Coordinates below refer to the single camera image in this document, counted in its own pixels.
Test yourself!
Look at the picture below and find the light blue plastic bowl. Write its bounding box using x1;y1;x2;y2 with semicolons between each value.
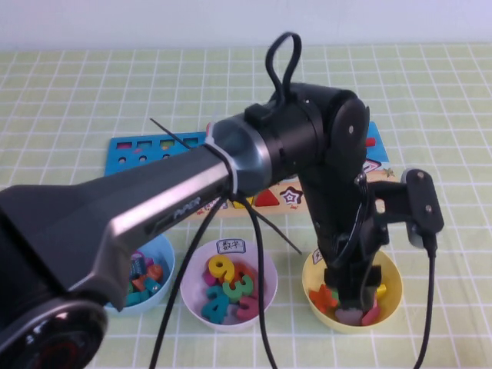
103;232;177;317

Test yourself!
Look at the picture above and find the pink wooden greater-than sign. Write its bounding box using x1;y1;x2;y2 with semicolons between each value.
361;301;382;327

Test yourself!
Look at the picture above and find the teal wooden fish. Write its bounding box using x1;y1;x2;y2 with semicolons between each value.
125;290;151;308

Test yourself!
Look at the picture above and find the red wooden triangle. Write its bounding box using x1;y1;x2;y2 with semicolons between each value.
256;188;281;207

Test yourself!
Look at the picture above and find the white zip tie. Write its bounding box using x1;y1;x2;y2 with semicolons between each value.
204;112;238;170

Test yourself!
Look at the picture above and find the teal wooden number four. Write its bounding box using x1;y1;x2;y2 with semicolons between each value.
200;284;231;324

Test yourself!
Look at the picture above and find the green wooden number three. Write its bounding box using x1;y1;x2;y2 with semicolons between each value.
221;276;254;304

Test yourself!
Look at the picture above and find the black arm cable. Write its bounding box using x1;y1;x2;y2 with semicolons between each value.
148;199;226;369

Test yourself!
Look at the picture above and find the pink wooden number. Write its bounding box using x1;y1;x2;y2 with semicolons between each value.
234;294;261;321

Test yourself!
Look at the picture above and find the mauve wooden star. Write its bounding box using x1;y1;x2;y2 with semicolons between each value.
334;307;364;326

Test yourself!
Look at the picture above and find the green checked tablecloth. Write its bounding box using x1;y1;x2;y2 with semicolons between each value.
0;45;492;369

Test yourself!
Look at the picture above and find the orange wooden cross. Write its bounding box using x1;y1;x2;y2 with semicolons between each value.
308;284;338;313

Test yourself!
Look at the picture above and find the black cable loop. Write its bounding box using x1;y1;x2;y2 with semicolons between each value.
264;32;304;111

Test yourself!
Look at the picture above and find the blue beach puzzle board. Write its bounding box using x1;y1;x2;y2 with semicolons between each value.
105;121;399;219

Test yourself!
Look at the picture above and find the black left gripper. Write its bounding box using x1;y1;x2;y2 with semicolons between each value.
324;218;390;311

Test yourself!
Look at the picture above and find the yellow plastic bowl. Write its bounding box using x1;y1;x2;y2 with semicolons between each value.
301;249;404;334

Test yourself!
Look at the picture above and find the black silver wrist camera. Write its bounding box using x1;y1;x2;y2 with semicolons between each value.
368;168;446;247

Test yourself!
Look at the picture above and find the white label on pink bowl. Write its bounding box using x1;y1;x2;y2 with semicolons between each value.
216;239;247;255

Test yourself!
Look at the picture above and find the yellow wooden number nine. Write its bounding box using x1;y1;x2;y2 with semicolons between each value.
207;255;235;286

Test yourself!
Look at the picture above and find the orange wooden number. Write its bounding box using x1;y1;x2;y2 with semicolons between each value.
233;264;257;288

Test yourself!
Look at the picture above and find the black zip tie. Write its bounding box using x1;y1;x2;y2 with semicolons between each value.
149;118;304;255

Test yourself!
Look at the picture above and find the light pink plastic bowl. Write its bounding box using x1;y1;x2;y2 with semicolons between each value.
179;238;278;332

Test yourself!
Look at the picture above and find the black camera cable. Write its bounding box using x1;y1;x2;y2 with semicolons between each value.
245;199;439;369

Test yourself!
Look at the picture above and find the dark blue wooden fish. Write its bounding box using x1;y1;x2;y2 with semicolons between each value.
129;256;148;278

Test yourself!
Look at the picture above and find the orange wooden fish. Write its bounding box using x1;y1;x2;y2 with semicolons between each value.
145;264;165;284

